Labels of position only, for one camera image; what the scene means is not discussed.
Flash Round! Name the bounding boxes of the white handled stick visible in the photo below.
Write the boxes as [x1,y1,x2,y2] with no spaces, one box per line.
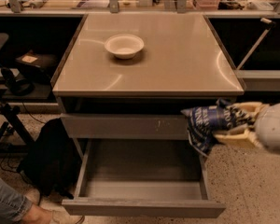
[236,18,275,70]

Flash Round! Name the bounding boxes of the person leg in jeans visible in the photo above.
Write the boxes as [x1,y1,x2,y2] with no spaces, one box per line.
[0,172,54,224]

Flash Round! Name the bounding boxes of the black headphones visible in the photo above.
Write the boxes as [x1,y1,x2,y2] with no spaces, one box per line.
[1,67,35,96]

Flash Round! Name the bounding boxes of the closed grey upper drawer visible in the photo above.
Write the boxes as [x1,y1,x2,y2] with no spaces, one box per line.
[61,113,188,140]

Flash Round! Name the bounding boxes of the blue chip bag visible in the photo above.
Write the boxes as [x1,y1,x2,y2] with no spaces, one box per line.
[181,99,255,157]

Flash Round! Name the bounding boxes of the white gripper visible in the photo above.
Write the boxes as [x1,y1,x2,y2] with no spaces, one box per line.
[214,102,280,155]

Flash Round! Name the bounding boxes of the open grey lower drawer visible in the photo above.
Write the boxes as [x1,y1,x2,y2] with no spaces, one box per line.
[63,139,225,218]

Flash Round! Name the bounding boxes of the beige shoe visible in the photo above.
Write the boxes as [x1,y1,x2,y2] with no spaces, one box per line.
[22,188,86,224]

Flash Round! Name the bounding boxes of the grey drawer cabinet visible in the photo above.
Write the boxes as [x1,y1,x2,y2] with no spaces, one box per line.
[49,12,246,161]

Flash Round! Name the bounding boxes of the black box with label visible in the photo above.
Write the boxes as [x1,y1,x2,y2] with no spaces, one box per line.
[15,50,58,75]

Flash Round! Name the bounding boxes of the black stand frame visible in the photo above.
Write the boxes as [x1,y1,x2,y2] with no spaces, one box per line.
[0,101,35,154]

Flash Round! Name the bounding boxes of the white paper bowl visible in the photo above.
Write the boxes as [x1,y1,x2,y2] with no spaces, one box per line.
[105,34,144,60]

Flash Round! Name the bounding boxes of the black backpack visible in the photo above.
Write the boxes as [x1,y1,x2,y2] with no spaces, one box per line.
[17,118,81,200]

